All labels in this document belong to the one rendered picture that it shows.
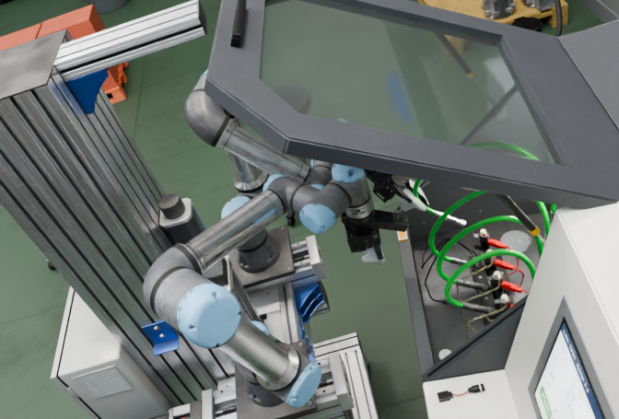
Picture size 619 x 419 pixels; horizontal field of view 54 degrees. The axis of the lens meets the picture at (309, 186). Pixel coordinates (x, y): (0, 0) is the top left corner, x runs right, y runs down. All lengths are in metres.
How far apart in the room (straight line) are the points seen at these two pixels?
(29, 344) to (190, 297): 2.86
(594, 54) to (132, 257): 1.32
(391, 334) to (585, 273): 1.92
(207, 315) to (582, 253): 0.71
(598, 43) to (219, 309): 1.26
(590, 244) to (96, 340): 1.33
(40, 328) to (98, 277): 2.43
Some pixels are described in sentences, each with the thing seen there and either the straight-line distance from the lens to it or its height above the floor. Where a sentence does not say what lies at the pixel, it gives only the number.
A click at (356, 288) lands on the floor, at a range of 3.27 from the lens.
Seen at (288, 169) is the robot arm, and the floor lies 1.45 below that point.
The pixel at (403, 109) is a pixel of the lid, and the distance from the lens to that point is 1.32.
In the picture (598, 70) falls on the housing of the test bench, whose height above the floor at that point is 1.50.
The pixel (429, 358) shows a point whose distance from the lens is 1.84.
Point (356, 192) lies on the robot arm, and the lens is 1.46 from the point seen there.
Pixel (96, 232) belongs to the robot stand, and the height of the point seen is 1.64.
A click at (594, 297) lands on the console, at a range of 1.21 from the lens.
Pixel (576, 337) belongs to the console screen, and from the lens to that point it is 1.29.
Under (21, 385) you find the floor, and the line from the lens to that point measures 3.87.
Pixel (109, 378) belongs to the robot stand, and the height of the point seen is 1.16.
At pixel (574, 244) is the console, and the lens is 1.28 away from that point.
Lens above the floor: 2.51
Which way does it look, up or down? 40 degrees down
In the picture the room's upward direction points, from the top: 21 degrees counter-clockwise
